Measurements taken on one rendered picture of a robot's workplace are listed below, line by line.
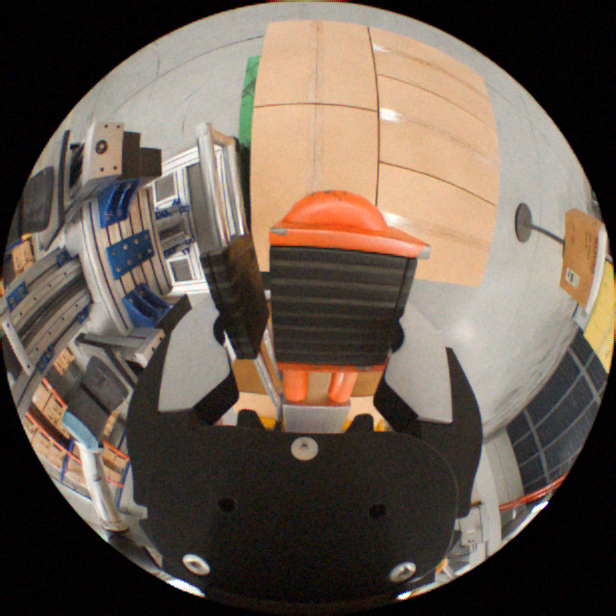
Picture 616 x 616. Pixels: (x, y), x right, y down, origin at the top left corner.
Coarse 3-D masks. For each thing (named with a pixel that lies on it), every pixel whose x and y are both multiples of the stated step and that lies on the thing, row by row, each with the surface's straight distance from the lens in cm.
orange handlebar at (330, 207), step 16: (320, 192) 10; (336, 192) 10; (304, 208) 10; (320, 208) 9; (336, 208) 10; (352, 208) 10; (368, 208) 10; (336, 224) 10; (352, 224) 10; (368, 224) 10; (384, 224) 10; (288, 384) 16; (304, 384) 17; (336, 384) 16; (352, 384) 17; (336, 400) 18
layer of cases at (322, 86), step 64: (320, 64) 85; (384, 64) 92; (448, 64) 119; (256, 128) 71; (320, 128) 68; (384, 128) 73; (448, 128) 89; (256, 192) 66; (384, 192) 68; (448, 192) 81; (448, 256) 85
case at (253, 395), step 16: (240, 368) 51; (272, 368) 50; (240, 384) 48; (256, 384) 47; (368, 384) 48; (240, 400) 50; (256, 400) 48; (352, 400) 46; (368, 400) 48; (272, 416) 54; (352, 416) 54
